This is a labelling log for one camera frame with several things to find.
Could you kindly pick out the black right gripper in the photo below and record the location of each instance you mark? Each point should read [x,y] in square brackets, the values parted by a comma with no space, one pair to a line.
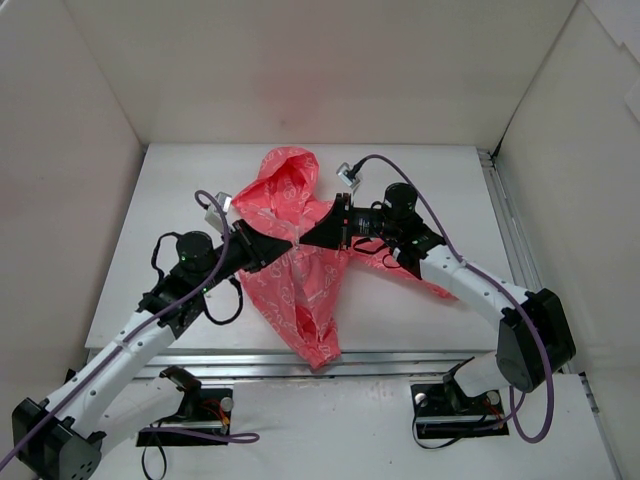
[343,221]

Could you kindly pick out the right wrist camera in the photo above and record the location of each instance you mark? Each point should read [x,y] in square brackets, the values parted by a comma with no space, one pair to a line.
[348,175]

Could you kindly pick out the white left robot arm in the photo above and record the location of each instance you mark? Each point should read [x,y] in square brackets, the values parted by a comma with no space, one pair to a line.
[66,435]

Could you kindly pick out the pink hooded printed jacket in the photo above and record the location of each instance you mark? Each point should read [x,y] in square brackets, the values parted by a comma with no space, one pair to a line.
[297,293]

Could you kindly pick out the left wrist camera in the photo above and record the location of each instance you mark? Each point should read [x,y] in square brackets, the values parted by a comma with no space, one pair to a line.
[215,215]

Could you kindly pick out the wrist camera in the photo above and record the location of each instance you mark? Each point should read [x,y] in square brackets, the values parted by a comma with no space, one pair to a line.
[348,175]
[215,215]

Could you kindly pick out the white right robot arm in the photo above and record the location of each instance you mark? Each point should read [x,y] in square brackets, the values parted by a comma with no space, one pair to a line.
[534,338]

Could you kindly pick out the aluminium rail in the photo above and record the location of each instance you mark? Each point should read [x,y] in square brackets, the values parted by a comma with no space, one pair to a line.
[522,263]
[281,365]

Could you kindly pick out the front aluminium rail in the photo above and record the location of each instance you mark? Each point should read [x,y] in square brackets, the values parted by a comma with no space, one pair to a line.
[281,365]

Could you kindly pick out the right side aluminium rail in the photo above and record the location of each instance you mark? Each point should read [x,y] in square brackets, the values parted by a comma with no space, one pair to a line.
[522,263]

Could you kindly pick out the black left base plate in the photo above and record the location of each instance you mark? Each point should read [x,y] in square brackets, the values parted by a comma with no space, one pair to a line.
[203,426]

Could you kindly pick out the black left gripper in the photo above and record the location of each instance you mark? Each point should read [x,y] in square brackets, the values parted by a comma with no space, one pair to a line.
[245,244]

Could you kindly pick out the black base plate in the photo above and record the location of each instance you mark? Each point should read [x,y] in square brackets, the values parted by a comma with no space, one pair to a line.
[203,426]
[442,415]

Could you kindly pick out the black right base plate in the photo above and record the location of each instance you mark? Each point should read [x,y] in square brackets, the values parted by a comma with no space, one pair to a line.
[442,415]

